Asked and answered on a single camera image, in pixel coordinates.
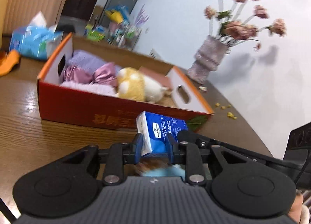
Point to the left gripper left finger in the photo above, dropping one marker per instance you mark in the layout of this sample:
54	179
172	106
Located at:
117	156

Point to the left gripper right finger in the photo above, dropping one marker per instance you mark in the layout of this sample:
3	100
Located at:
187	154

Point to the light blue plush toy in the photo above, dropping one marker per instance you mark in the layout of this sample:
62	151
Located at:
158	168

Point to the blue tissue box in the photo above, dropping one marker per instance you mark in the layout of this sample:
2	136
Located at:
154	129

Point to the yellow white plush toy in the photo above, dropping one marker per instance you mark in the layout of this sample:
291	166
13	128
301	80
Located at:
136	86

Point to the pink brown sponge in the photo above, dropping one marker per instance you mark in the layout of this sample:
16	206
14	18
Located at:
162	79

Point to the pink satin scrunchie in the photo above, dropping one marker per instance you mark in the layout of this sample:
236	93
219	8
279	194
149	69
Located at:
104	75

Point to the purple knitted cloth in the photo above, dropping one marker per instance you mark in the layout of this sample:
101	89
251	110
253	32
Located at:
90	64

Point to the person's right hand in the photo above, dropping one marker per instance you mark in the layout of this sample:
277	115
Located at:
299	212

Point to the yellow petal crumbs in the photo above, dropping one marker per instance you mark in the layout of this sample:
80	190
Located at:
226	109

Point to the red cardboard box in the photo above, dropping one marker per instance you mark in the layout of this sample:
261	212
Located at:
63	105

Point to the pink ribbed vase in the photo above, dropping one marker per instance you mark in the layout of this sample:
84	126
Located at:
207	59

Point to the blue tissue pack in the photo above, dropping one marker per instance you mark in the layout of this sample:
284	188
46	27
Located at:
37	40

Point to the cluttered wire rack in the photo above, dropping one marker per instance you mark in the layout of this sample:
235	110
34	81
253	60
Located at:
112	26

